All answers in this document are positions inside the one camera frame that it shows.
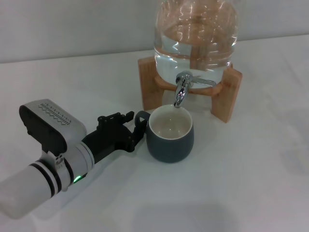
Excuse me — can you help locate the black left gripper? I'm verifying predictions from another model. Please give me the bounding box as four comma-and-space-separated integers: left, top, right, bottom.
81, 110, 147, 164

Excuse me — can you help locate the dark teal ceramic mug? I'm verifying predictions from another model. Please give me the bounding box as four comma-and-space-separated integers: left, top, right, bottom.
134, 105, 195, 164

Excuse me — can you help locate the chrome faucet with lever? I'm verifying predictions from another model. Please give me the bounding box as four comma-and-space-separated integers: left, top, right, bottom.
173, 70, 217, 109

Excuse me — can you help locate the wooden dispenser stand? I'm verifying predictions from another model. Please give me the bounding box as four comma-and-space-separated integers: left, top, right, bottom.
138, 57, 243, 123

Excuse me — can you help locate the clear glass water dispenser jar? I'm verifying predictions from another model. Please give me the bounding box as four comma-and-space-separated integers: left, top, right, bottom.
153, 0, 240, 87

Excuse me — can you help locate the grey black wrist camera box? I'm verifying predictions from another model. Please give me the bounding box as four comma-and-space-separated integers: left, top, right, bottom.
19, 98, 87, 154

